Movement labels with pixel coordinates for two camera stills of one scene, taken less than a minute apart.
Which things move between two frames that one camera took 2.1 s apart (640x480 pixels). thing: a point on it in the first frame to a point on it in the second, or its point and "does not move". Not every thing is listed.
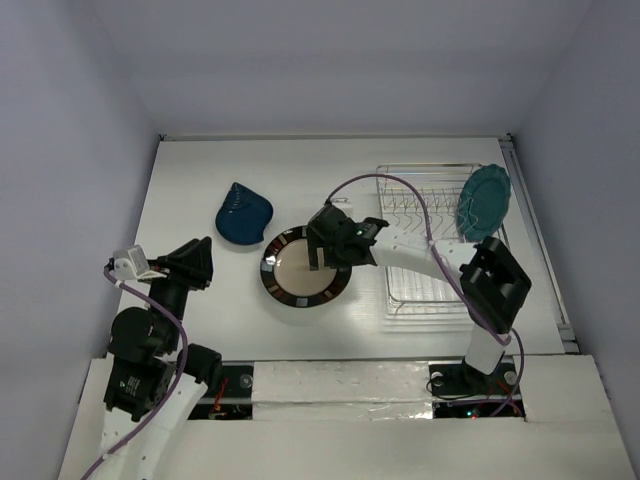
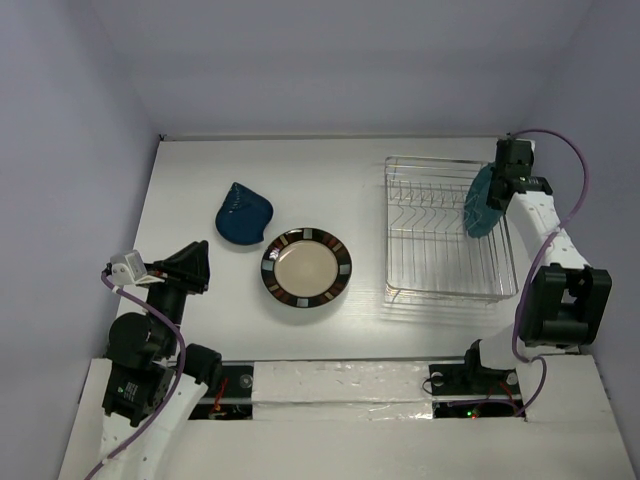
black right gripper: [326, 232] to [500, 187]
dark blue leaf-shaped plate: [243, 216] does not move
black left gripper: [191, 262] does not move
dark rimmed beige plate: [286, 273] does not move
